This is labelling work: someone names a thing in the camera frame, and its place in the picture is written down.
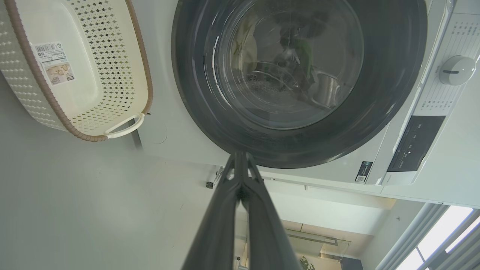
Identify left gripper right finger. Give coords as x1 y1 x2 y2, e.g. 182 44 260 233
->
242 152 302 270

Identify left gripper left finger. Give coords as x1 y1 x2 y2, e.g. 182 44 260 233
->
182 151 244 270

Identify dark round glass washer door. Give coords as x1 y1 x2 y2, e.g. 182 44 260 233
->
171 0 428 169

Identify white front-load washing machine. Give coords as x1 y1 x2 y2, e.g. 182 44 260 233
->
131 0 480 209

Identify cream perforated basket brown rim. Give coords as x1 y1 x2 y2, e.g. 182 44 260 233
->
0 0 153 142

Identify basket product label sticker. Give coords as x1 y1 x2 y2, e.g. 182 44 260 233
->
31 41 75 87

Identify round washer filter cover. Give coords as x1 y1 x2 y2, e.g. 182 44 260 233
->
148 121 168 145

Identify black QR code sticker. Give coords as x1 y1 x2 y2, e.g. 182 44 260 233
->
354 161 374 183

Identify black washer display panel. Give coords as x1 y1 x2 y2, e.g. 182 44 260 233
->
387 115 447 173

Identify white washer control knob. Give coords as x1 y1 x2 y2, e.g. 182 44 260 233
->
438 55 477 86

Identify window with grey frame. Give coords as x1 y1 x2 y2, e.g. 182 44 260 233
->
375 202 480 270

